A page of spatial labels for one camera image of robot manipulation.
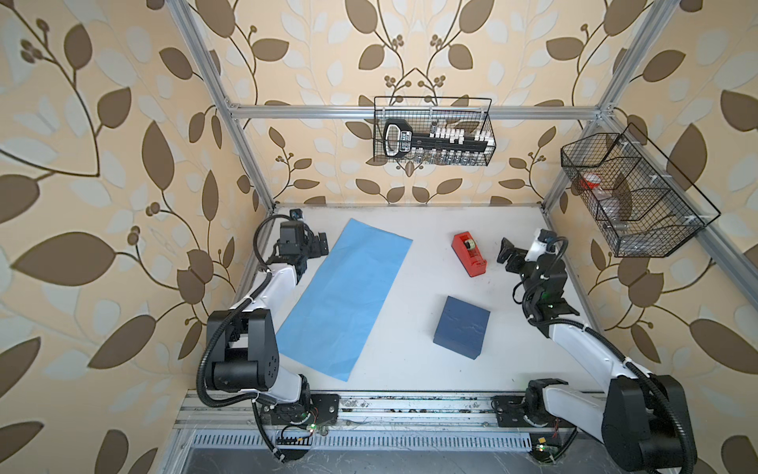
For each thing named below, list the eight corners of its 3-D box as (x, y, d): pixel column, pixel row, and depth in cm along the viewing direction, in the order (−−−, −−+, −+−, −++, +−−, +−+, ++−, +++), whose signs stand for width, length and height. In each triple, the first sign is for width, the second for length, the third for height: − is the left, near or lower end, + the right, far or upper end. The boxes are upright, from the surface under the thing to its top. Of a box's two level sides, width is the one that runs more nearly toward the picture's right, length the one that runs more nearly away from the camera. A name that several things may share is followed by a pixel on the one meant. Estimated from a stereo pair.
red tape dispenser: (468, 278, 101) (473, 266, 96) (451, 246, 110) (454, 234, 105) (483, 273, 102) (488, 262, 97) (465, 243, 111) (468, 231, 106)
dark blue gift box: (431, 342, 88) (434, 332, 82) (444, 305, 96) (448, 293, 90) (474, 360, 85) (480, 351, 78) (484, 320, 92) (490, 309, 86)
